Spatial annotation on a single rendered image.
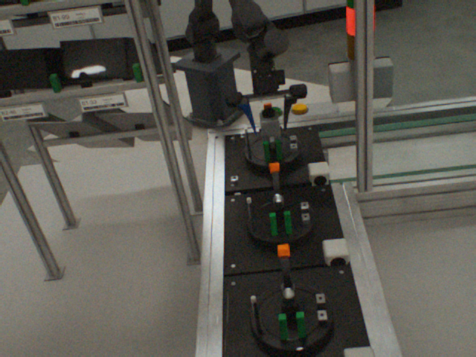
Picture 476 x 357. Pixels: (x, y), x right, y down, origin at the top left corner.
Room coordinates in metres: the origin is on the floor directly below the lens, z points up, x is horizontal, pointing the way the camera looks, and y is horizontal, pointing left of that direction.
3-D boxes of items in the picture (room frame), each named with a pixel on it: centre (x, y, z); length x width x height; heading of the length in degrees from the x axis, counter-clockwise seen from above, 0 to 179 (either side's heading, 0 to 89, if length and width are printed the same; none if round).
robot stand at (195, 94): (1.55, 0.05, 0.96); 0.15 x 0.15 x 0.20; 50
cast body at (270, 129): (1.11, -0.08, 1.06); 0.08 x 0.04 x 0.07; 176
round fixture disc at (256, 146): (1.12, -0.08, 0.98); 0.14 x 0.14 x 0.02
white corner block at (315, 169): (1.02, -0.17, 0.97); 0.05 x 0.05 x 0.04; 86
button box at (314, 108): (1.33, -0.18, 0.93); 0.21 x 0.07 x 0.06; 86
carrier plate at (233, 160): (1.12, -0.08, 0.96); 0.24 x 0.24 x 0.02; 86
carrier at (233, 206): (0.87, -0.06, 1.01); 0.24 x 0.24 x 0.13; 86
